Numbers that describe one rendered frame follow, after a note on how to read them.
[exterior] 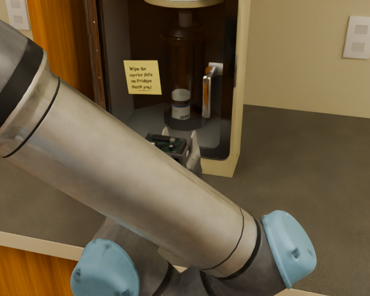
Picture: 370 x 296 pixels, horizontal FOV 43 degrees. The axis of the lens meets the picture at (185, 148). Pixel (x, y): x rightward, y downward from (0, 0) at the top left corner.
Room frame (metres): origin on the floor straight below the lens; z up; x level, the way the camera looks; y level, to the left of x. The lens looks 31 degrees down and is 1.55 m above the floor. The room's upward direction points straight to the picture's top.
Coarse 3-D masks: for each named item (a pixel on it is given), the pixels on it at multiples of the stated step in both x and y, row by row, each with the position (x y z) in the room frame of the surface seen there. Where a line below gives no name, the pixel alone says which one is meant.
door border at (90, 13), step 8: (88, 0) 0.96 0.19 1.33; (88, 8) 0.96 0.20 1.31; (88, 16) 0.96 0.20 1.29; (96, 16) 0.96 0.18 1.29; (96, 24) 0.96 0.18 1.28; (96, 32) 0.96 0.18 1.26; (88, 40) 0.96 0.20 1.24; (96, 40) 0.96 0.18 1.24; (96, 48) 0.96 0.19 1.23; (96, 56) 0.96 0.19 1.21; (96, 64) 0.96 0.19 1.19; (96, 72) 0.96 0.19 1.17; (96, 80) 0.96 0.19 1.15; (96, 88) 0.96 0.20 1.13; (104, 96) 0.96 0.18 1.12; (104, 104) 0.96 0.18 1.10
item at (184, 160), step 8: (144, 136) 0.60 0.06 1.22; (152, 136) 0.60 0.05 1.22; (160, 136) 0.60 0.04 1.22; (168, 136) 0.60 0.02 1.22; (160, 144) 0.57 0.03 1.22; (168, 144) 0.58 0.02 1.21; (176, 144) 0.58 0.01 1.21; (184, 144) 0.59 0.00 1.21; (192, 144) 0.59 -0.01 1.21; (168, 152) 0.56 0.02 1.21; (176, 152) 0.56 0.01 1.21; (184, 152) 0.55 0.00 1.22; (176, 160) 0.55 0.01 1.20; (184, 160) 0.55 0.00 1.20
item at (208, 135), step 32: (96, 0) 0.96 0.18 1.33; (128, 0) 0.94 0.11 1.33; (160, 0) 0.92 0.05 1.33; (192, 0) 0.90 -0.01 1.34; (224, 0) 0.89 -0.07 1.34; (128, 32) 0.94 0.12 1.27; (160, 32) 0.92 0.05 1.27; (192, 32) 0.90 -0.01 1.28; (224, 32) 0.89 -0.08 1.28; (160, 64) 0.92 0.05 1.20; (192, 64) 0.90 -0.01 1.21; (224, 64) 0.89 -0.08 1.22; (128, 96) 0.94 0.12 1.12; (160, 96) 0.92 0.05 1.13; (192, 96) 0.90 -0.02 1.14; (224, 96) 0.89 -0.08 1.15; (160, 128) 0.92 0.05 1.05; (192, 128) 0.90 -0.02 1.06; (224, 128) 0.89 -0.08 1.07
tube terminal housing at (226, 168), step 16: (240, 0) 0.89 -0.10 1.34; (240, 16) 0.89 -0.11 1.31; (240, 32) 0.89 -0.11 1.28; (240, 48) 0.90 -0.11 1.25; (240, 64) 0.91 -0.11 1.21; (240, 80) 0.93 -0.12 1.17; (240, 96) 0.94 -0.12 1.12; (240, 112) 0.96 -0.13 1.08; (240, 128) 0.98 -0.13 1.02; (208, 160) 0.91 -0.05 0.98; (224, 160) 0.90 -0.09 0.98; (224, 176) 0.90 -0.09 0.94
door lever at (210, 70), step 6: (210, 66) 0.89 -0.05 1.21; (210, 72) 0.87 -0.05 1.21; (216, 72) 0.89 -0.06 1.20; (204, 78) 0.85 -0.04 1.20; (210, 78) 0.85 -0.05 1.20; (204, 84) 0.85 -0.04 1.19; (210, 84) 0.85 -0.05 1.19; (204, 90) 0.85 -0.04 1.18; (210, 90) 0.85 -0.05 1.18; (204, 96) 0.85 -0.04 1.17; (210, 96) 0.85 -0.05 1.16; (204, 102) 0.85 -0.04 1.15; (210, 102) 0.85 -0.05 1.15; (204, 108) 0.85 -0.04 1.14; (210, 108) 0.85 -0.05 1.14; (204, 114) 0.85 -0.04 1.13; (210, 114) 0.85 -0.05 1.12
